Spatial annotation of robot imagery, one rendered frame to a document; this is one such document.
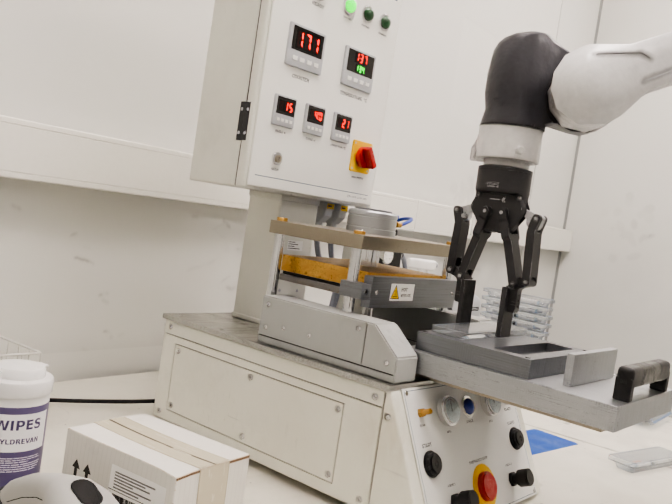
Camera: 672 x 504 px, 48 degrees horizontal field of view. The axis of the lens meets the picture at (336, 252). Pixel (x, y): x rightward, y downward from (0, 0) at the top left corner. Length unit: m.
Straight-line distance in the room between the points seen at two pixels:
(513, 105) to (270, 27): 0.39
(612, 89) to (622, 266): 2.57
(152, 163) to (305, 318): 0.58
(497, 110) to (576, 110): 0.12
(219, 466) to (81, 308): 0.71
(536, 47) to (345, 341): 0.47
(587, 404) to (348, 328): 0.32
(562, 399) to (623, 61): 0.41
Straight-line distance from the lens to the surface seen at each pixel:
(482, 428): 1.14
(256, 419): 1.13
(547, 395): 0.94
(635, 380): 0.95
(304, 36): 1.24
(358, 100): 1.35
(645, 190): 3.53
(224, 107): 1.22
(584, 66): 0.99
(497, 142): 1.05
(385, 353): 0.98
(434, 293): 1.19
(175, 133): 1.61
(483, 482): 1.10
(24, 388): 0.95
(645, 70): 1.01
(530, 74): 1.07
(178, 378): 1.26
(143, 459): 0.88
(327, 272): 1.12
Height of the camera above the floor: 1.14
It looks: 3 degrees down
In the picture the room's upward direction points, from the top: 9 degrees clockwise
